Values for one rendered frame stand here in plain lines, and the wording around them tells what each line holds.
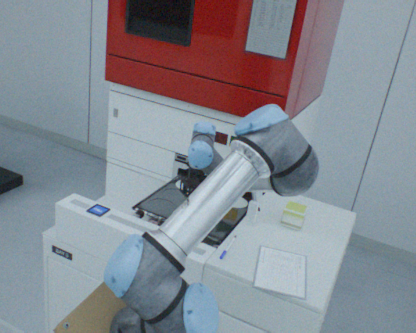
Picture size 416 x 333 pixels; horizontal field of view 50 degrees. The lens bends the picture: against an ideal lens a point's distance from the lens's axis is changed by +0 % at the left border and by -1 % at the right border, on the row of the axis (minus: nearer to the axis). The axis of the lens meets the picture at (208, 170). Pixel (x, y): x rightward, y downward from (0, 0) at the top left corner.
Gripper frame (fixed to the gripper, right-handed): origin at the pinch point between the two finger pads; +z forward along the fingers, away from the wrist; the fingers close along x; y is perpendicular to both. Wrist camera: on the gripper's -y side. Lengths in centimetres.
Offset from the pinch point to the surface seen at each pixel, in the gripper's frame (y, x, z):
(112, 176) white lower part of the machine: 71, 1, 16
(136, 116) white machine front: 61, -5, -17
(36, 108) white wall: 316, -26, 63
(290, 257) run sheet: -36.6, -10.2, -5.5
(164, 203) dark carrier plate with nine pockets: 16.2, 3.5, 1.3
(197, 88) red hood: 32, -16, -38
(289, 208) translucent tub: -21.6, -22.2, -11.9
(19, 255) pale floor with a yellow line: 127, 34, 91
